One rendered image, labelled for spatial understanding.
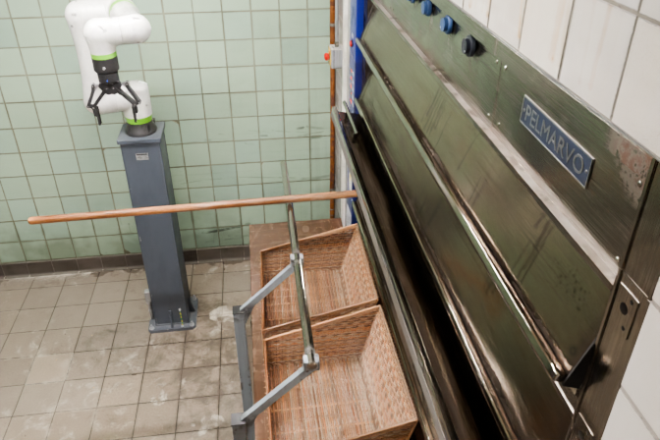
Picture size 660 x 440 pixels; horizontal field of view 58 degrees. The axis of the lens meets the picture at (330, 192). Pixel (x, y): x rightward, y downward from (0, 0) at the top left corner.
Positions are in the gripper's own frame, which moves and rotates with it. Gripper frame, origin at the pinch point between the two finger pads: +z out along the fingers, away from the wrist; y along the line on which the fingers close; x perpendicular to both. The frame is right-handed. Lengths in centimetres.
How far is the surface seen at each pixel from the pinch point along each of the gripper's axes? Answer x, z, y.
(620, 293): 173, -46, -94
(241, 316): 63, 53, -41
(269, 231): -41, 91, -59
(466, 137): 109, -37, -98
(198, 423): 33, 147, -14
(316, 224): -43, 91, -85
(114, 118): -102, 44, 22
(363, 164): 42, 6, -90
